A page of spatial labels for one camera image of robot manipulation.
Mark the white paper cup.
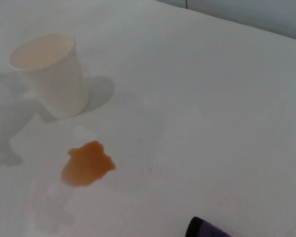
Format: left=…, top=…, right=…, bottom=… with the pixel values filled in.
left=9, top=34, right=91, bottom=119

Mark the purple-blue rag with black trim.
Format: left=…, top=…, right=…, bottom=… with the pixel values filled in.
left=185, top=216, right=235, bottom=237

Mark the brown water stain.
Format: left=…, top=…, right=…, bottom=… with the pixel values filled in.
left=60, top=140, right=116, bottom=188

